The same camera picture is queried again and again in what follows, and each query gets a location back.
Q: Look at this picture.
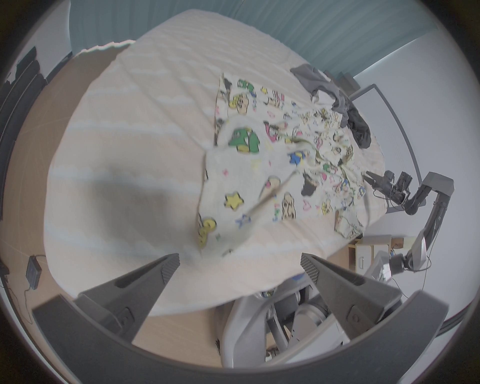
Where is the bed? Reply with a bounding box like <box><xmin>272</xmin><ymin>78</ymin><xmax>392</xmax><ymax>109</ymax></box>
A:
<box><xmin>43</xmin><ymin>9</ymin><xmax>422</xmax><ymax>316</ymax></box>

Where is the black power adapter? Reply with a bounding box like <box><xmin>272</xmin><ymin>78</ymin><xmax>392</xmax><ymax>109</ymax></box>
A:
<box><xmin>26</xmin><ymin>255</ymin><xmax>43</xmax><ymax>290</ymax></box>

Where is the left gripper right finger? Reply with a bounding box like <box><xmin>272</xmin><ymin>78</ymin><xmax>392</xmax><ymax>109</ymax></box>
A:
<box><xmin>300</xmin><ymin>253</ymin><xmax>404</xmax><ymax>342</ymax></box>

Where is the grey bedside table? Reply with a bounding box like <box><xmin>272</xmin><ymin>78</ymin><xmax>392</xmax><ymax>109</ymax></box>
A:
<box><xmin>337</xmin><ymin>71</ymin><xmax>361</xmax><ymax>91</ymax></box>

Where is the white printed pyjama top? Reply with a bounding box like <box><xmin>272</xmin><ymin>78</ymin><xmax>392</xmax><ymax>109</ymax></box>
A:
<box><xmin>195</xmin><ymin>73</ymin><xmax>370</xmax><ymax>259</ymax></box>

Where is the blue-green curtain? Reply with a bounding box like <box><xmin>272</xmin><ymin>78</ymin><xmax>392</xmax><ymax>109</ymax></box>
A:
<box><xmin>69</xmin><ymin>0</ymin><xmax>244</xmax><ymax>57</ymax></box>
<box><xmin>240</xmin><ymin>0</ymin><xmax>440</xmax><ymax>76</ymax></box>

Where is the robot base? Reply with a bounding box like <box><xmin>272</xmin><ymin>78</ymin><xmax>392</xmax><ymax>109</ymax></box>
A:
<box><xmin>215</xmin><ymin>262</ymin><xmax>406</xmax><ymax>370</ymax></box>

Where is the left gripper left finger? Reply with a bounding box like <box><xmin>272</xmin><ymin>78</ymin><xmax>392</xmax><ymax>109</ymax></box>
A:
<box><xmin>77</xmin><ymin>253</ymin><xmax>181</xmax><ymax>344</ymax></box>

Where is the black garment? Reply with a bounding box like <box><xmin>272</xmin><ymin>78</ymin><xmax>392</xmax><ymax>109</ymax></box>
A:
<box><xmin>347</xmin><ymin>107</ymin><xmax>372</xmax><ymax>149</ymax></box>

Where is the black cable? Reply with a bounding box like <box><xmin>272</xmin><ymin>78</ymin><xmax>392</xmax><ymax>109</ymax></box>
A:
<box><xmin>5</xmin><ymin>277</ymin><xmax>36</xmax><ymax>325</ymax></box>
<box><xmin>382</xmin><ymin>192</ymin><xmax>409</xmax><ymax>210</ymax></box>

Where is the dark grey garment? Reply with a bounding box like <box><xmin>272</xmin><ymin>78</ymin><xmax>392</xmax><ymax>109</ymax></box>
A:
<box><xmin>332</xmin><ymin>90</ymin><xmax>356</xmax><ymax>118</ymax></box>

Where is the pale wooden bedside table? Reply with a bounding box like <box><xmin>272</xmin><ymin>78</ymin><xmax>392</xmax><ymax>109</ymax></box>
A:
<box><xmin>347</xmin><ymin>234</ymin><xmax>407</xmax><ymax>271</ymax></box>

